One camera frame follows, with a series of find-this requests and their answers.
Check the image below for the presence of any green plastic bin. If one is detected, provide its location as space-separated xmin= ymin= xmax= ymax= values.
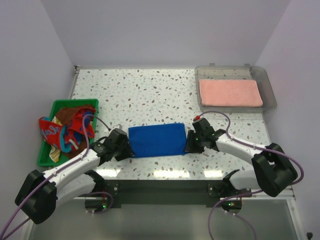
xmin=37 ymin=98 xmax=99 ymax=168

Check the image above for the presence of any blue towel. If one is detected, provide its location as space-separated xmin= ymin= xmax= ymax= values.
xmin=128 ymin=123 xmax=187 ymax=158

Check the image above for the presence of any brown towel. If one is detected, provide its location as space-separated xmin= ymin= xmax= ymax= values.
xmin=55 ymin=106 xmax=87 ymax=159

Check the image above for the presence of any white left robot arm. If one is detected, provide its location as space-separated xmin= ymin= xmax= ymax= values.
xmin=14 ymin=128 xmax=134 ymax=224

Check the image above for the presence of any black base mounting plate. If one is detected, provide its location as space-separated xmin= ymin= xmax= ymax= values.
xmin=73 ymin=179 xmax=247 ymax=210

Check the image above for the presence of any pink towel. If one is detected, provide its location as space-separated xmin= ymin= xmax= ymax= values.
xmin=199 ymin=79 xmax=263 ymax=108

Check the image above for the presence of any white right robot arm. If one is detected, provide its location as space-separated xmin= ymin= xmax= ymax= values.
xmin=184 ymin=116 xmax=298 ymax=197

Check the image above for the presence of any yellow striped towel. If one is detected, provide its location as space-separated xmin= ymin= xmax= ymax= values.
xmin=49 ymin=116 xmax=63 ymax=163

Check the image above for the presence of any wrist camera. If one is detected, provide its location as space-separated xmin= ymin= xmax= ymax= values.
xmin=193 ymin=115 xmax=201 ymax=121
xmin=110 ymin=124 xmax=123 ymax=131

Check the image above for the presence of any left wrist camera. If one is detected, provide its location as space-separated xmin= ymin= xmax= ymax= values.
xmin=110 ymin=124 xmax=123 ymax=131

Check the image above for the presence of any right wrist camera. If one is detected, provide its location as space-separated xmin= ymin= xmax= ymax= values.
xmin=193 ymin=115 xmax=201 ymax=121

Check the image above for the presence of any clear plastic container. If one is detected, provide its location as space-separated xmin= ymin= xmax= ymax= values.
xmin=194 ymin=65 xmax=277 ymax=113

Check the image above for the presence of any aluminium frame rail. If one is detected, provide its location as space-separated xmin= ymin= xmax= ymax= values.
xmin=31 ymin=65 xmax=297 ymax=201

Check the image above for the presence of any red patterned towel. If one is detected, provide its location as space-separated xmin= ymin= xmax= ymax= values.
xmin=39 ymin=104 xmax=96 ymax=153

